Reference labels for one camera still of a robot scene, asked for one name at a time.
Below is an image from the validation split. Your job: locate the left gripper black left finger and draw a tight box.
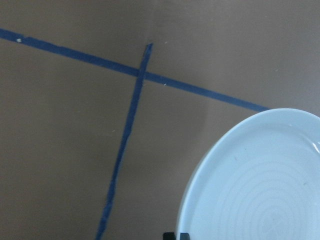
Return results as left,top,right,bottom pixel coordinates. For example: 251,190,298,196
162,232,175,240

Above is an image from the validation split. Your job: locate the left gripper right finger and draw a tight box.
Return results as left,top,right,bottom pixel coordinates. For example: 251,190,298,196
179,232,190,240

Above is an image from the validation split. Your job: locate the light blue plate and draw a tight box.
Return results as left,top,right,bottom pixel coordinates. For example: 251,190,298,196
176,108,320,240

